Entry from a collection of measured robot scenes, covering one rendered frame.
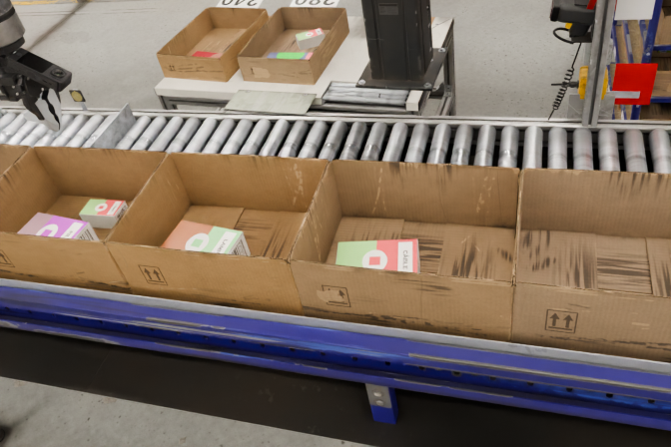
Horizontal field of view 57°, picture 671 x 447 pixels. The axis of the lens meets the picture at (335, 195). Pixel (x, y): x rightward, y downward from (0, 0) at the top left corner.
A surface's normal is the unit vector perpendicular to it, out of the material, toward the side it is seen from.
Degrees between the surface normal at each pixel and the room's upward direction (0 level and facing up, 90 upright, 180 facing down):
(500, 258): 0
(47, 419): 0
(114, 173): 89
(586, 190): 89
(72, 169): 90
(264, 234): 0
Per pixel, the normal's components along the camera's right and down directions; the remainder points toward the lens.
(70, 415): -0.15, -0.74
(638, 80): -0.26, 0.67
